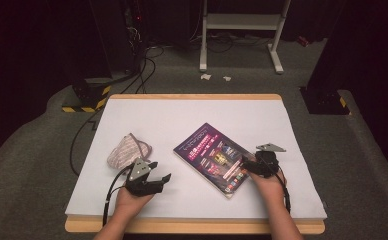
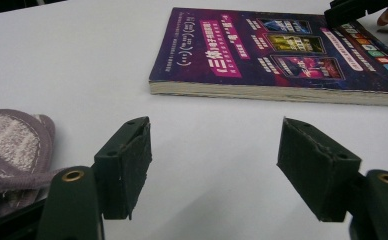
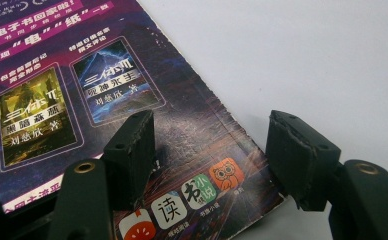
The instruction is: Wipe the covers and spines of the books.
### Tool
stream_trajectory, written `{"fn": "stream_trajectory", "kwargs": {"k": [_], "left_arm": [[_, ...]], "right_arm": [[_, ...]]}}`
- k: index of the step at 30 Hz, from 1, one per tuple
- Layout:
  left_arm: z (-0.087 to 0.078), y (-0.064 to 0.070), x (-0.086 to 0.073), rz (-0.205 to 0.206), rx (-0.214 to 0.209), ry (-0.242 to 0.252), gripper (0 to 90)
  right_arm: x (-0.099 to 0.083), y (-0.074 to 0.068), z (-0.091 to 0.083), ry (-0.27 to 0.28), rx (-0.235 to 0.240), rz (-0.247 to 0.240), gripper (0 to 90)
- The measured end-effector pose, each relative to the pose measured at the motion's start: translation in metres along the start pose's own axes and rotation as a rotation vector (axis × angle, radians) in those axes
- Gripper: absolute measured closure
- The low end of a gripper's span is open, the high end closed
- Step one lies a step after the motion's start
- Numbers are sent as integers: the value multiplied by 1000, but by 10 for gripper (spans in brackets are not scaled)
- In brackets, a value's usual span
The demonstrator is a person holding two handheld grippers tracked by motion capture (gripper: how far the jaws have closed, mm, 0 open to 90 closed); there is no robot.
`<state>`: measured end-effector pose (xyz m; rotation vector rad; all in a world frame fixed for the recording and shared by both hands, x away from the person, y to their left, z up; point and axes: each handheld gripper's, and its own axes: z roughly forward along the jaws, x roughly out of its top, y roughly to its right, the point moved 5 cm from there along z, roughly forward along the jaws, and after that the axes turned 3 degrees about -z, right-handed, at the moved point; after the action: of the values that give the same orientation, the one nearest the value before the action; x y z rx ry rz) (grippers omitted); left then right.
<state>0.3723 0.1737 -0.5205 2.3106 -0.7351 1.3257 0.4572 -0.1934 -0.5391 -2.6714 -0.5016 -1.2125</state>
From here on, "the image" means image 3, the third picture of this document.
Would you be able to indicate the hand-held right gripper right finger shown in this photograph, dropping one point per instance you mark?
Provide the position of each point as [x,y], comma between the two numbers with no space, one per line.
[298,160]

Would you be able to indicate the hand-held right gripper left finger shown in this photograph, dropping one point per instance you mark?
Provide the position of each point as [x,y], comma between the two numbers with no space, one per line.
[130,163]

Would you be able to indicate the red cover magazine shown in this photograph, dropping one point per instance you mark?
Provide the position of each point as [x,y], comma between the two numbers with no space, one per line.
[82,66]

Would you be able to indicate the white table cover sheet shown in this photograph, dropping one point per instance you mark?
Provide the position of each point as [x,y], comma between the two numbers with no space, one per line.
[315,50]

